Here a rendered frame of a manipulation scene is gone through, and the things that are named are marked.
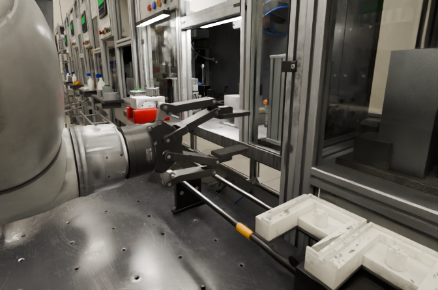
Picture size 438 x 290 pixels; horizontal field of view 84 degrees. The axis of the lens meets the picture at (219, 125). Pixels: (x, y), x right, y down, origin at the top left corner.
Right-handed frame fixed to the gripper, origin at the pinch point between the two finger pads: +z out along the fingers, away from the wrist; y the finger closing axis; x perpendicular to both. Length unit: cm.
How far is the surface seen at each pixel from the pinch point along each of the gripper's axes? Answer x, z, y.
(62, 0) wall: 792, 45, 187
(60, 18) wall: 792, 34, 140
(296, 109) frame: 1.7, 20.5, 2.3
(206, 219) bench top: 21.8, 7.8, -33.8
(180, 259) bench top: 12.2, -6.2, -33.7
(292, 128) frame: 2.4, 20.5, -2.5
